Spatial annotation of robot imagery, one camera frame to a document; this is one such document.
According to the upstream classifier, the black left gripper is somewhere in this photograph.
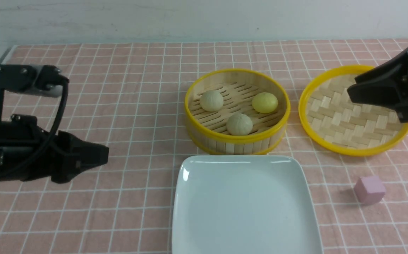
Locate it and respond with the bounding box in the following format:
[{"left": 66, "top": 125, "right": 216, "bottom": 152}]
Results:
[{"left": 0, "top": 115, "right": 109, "bottom": 184}]

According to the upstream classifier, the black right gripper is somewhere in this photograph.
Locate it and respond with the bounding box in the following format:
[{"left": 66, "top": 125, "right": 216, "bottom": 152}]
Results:
[{"left": 347, "top": 48, "right": 408, "bottom": 123}]

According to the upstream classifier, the yellow steamed bun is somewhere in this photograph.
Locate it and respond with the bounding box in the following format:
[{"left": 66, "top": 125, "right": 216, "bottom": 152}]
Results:
[{"left": 252, "top": 92, "right": 279, "bottom": 114}]

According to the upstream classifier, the beige steamed bun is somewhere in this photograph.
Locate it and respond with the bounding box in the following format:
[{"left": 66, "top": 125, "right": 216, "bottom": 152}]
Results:
[
  {"left": 226, "top": 113, "right": 253, "bottom": 136},
  {"left": 200, "top": 90, "right": 224, "bottom": 111}
]

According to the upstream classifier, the beige steamed bun front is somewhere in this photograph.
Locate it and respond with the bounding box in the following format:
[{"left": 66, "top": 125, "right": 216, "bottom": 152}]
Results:
[{"left": 226, "top": 113, "right": 253, "bottom": 136}]

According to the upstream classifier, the white square plate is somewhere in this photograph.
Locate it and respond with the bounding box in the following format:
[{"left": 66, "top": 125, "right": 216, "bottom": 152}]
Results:
[{"left": 171, "top": 155, "right": 324, "bottom": 254}]

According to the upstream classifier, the yellow-rimmed woven steamer lid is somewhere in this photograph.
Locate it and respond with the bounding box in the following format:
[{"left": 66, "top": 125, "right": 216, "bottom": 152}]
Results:
[{"left": 298, "top": 65, "right": 408, "bottom": 156}]

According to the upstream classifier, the pink checkered tablecloth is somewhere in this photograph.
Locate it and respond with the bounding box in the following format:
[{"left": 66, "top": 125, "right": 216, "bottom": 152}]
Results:
[{"left": 0, "top": 38, "right": 408, "bottom": 254}]

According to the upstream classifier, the pink cube block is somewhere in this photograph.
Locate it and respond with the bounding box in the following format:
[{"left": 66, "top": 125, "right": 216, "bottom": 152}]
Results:
[{"left": 353, "top": 175, "right": 386, "bottom": 205}]

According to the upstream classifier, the yellow-rimmed bamboo steamer basket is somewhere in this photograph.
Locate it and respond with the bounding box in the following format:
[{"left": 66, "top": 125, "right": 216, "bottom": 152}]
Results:
[{"left": 184, "top": 69, "right": 291, "bottom": 155}]

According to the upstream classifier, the black left camera cable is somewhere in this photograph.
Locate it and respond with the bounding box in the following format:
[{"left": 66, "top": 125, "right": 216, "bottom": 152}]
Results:
[{"left": 0, "top": 76, "right": 69, "bottom": 186}]

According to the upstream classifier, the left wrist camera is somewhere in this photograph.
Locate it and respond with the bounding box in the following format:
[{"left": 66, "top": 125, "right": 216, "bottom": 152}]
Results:
[{"left": 0, "top": 64, "right": 69, "bottom": 122}]

